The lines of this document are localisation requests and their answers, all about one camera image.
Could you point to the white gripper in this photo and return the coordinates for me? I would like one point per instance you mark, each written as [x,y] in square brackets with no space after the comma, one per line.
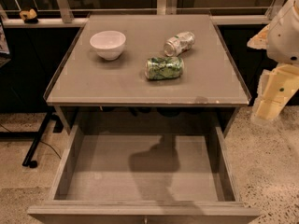
[282,42]

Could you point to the green soda can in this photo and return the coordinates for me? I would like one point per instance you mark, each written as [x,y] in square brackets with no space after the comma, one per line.
[161,68]

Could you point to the silver crushed can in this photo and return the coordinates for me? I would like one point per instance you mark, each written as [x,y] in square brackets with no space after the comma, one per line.
[178,44]

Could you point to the grey open top drawer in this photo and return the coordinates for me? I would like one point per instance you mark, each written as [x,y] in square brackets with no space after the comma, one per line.
[136,178]

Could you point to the grey cabinet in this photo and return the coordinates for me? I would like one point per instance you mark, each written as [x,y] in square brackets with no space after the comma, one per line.
[209,79]

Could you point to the white ceramic bowl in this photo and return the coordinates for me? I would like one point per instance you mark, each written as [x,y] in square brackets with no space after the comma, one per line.
[108,45]

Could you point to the yellow black object on ledge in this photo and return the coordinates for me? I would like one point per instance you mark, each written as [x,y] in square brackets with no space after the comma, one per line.
[28,15]

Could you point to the black stand leg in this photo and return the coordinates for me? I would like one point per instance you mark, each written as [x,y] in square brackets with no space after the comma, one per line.
[35,136]

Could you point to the white window ledge rail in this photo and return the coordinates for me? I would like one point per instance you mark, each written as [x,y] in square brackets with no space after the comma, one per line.
[81,21]

